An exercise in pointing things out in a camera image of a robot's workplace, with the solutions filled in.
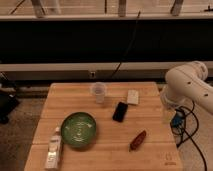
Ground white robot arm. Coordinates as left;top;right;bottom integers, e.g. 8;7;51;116
160;61;213;115

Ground small white box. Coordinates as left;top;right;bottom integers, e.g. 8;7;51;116
127;90;139;105

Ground black phone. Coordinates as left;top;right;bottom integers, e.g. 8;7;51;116
112;102;128;122

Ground green bowl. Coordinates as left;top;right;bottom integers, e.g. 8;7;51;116
61;112;97;148

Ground blue object on floor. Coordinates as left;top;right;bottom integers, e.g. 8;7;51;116
170;111;184;128

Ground white plastic bottle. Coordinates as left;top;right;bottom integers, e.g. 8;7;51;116
45;127;62;171

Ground black object at left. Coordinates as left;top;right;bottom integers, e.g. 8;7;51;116
0;72;20;124

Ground wall power outlet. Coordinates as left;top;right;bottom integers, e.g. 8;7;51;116
90;71;96;79

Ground black hanging cable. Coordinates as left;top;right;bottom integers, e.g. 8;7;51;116
103;9;142;82

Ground black cables on floor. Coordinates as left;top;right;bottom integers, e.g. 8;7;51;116
172;99;208;171

